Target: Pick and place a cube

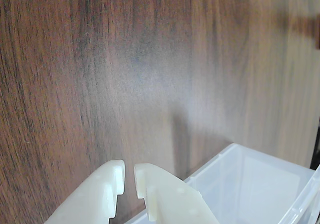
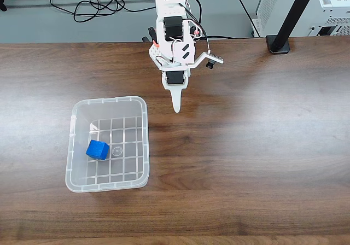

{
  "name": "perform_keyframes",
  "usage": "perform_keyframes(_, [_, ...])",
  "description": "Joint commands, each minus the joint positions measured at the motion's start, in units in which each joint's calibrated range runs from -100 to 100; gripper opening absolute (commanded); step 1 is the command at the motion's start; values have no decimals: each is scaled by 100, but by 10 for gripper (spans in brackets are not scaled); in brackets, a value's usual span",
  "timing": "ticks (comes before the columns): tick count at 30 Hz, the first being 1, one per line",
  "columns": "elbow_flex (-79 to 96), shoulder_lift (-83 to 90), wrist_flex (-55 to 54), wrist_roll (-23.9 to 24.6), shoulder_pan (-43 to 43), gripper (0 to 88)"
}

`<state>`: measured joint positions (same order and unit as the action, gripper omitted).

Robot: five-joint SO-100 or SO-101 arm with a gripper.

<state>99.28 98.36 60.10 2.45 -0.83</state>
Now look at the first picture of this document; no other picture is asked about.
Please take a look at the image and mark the clear plastic bin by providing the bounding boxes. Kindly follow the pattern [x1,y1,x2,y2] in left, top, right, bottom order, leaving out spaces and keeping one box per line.
[119,142,320,224]

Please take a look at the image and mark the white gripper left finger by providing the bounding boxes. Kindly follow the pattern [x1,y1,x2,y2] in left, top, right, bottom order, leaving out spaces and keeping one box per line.
[44,158,126,224]

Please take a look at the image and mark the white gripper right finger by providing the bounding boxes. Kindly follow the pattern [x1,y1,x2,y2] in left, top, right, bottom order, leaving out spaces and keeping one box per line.
[133,162,221,224]

